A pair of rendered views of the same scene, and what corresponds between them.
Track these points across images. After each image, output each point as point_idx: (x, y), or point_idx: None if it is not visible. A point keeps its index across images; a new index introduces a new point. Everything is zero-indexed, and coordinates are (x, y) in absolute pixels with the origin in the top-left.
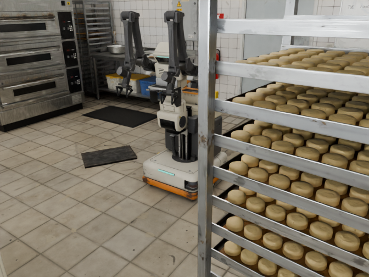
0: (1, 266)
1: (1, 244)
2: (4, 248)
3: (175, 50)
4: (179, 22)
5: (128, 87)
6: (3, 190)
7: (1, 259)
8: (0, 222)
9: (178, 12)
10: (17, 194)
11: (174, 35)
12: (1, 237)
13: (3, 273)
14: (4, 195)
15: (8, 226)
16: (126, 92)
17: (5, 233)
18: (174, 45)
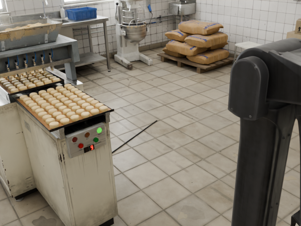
0: (67, 200)
1: (184, 222)
2: (178, 225)
3: (239, 224)
4: (300, 127)
5: (293, 215)
6: (299, 207)
7: (67, 196)
8: (225, 215)
9: (244, 65)
10: (289, 222)
11: (245, 168)
12: (196, 220)
13: (68, 206)
14: (286, 210)
15: (217, 223)
16: (290, 223)
17: (204, 222)
18: (239, 204)
